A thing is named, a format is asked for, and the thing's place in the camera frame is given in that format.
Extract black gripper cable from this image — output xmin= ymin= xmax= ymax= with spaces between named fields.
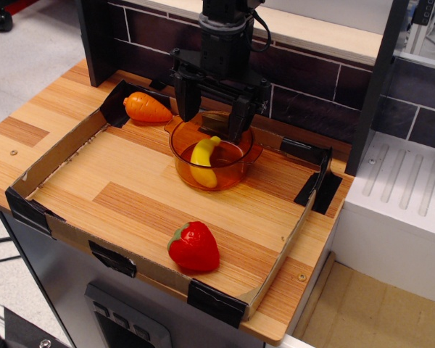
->
xmin=248 ymin=9 xmax=272 ymax=54

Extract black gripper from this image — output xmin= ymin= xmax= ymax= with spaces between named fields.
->
xmin=170 ymin=30 xmax=270 ymax=142

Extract white toy sink drainboard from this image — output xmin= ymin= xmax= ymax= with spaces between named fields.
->
xmin=332 ymin=132 xmax=435 ymax=301

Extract red toy strawberry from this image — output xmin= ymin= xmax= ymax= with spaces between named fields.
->
xmin=167 ymin=221 xmax=220 ymax=272

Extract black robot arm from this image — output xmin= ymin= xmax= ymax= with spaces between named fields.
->
xmin=170 ymin=1 xmax=270 ymax=144

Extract yellow toy banana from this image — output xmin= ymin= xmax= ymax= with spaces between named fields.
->
xmin=190 ymin=136 xmax=221 ymax=189

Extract cardboard fence with black tape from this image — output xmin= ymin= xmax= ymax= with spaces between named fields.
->
xmin=6 ymin=81 xmax=341 ymax=327

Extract black caster wheel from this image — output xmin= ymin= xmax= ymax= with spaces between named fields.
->
xmin=0 ymin=8 xmax=13 ymax=32

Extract orange transparent plastic pot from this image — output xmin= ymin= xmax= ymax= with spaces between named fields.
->
xmin=165 ymin=111 xmax=262 ymax=191

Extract orange toy carrot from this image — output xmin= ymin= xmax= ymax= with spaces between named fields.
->
xmin=123 ymin=91 xmax=173 ymax=123

